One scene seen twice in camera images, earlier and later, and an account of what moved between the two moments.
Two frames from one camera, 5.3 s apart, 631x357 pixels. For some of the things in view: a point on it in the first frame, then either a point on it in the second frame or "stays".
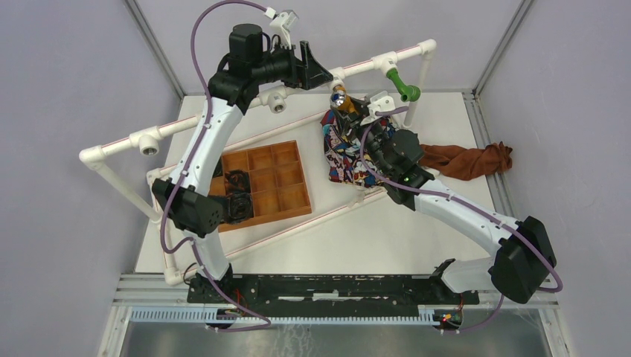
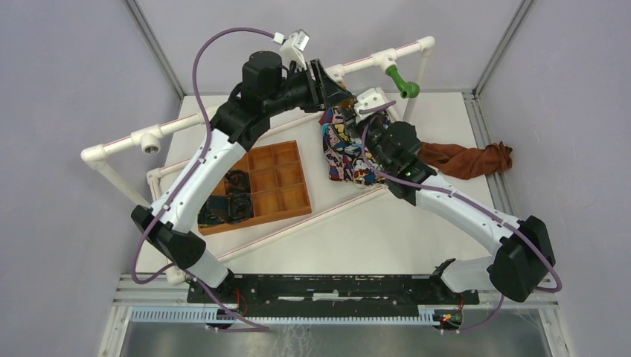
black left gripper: (309, 73) -> (330, 93)
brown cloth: (466, 163) stays
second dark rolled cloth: (236, 181) stays
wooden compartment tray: (277, 184) stays
